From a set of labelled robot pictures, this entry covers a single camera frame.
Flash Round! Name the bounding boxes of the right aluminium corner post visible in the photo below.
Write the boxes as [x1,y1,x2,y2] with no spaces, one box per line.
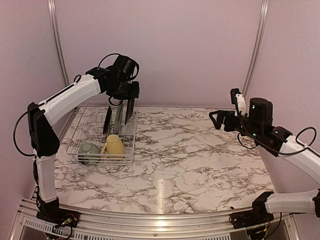
[236,0,270,111]

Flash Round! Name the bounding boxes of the pale green flower plate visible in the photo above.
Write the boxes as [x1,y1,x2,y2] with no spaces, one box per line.
[113,103,124,135]

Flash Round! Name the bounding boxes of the aluminium front frame rail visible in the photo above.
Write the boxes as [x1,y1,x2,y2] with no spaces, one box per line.
[9,198,301,240]

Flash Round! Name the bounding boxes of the grey-green ceramic bowl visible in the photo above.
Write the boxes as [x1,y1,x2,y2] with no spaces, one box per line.
[78,142,101,166]

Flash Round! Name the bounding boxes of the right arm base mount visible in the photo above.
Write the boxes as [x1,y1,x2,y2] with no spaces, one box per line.
[228,207,283,240]

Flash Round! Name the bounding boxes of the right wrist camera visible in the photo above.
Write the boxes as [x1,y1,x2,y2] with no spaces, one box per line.
[230,88,247,117]

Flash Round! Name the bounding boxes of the left aluminium corner post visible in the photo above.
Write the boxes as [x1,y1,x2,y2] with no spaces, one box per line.
[47,0,71,87]

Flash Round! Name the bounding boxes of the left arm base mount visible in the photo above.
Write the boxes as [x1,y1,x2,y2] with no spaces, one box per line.
[36,207,80,240]

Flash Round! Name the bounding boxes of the yellow ceramic mug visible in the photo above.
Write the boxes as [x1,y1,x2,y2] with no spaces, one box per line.
[100,134,126,159]

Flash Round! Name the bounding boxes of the black rimmed cream plate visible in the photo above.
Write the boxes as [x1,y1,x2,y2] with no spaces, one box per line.
[124,98,137,126]

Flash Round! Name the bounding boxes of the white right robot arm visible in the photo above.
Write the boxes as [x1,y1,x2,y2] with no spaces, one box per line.
[208,93,320,228]

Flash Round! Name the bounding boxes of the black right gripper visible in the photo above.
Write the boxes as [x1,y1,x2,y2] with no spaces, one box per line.
[209,110,263,141]

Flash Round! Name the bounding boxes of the white wire dish rack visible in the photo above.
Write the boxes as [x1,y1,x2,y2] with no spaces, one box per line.
[66,100,139,166]

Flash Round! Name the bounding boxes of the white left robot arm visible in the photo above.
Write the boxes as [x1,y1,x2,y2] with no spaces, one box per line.
[22,53,140,223]

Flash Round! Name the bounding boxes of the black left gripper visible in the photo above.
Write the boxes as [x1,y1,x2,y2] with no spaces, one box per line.
[108,78,139,99]

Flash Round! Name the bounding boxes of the aluminium corner post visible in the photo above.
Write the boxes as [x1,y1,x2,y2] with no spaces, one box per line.
[236,0,270,111]
[47,0,71,87]

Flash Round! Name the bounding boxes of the red floral plate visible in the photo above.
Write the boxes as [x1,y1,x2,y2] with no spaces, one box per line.
[102,105,113,135]

